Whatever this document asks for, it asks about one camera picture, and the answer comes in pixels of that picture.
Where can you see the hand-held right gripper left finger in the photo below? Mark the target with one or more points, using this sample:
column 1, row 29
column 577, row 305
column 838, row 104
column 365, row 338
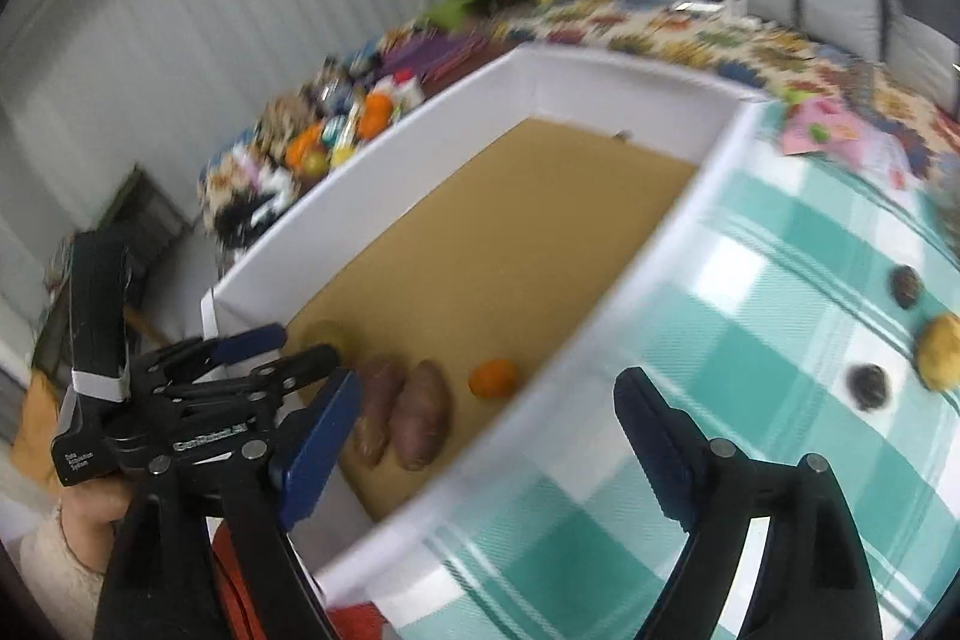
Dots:
column 322, row 445

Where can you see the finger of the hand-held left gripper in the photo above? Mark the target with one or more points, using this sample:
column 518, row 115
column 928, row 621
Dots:
column 247, row 341
column 307, row 361

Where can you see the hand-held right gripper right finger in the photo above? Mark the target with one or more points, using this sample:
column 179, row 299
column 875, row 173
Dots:
column 660, row 452

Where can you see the green orange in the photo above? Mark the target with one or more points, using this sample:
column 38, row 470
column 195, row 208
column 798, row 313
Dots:
column 322, row 334

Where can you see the purple sweet potato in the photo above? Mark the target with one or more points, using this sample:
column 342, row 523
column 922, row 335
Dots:
column 424, row 415

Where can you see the orange tangerine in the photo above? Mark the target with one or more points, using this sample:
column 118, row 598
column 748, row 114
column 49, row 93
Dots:
column 493, row 379

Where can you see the white cardboard box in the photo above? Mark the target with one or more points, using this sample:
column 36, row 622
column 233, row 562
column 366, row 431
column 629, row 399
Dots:
column 487, row 250

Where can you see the person's left forearm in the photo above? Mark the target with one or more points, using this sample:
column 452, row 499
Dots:
column 52, row 565

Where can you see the dark metal rack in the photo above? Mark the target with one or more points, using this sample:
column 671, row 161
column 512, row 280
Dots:
column 146, row 220

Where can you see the green plaid cloth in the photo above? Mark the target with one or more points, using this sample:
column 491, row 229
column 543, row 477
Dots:
column 750, row 347

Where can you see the red cloth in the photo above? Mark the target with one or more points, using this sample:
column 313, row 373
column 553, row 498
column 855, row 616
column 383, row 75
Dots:
column 352, row 621

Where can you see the pile of colourful clutter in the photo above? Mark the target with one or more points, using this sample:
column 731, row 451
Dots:
column 300, row 160

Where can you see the dark chestnut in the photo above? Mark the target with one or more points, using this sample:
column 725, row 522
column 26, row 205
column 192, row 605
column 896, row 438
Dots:
column 868, row 389
column 907, row 287

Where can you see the yellow pear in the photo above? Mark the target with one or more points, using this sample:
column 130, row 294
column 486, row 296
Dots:
column 941, row 355

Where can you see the grey curtain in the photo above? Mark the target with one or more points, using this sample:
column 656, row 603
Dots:
column 225, row 10

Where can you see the pink snack packet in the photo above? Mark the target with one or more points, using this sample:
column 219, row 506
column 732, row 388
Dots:
column 817, row 126

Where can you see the floral blanket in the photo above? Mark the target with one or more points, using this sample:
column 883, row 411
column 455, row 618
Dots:
column 675, row 33

